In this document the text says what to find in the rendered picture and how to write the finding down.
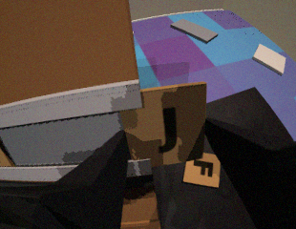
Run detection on grey flat rectangular tile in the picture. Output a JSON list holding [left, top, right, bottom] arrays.
[[171, 19, 218, 43]]

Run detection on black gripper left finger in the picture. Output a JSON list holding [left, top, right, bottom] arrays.
[[0, 131, 128, 229]]

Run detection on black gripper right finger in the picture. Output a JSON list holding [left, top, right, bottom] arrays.
[[205, 118, 296, 229]]

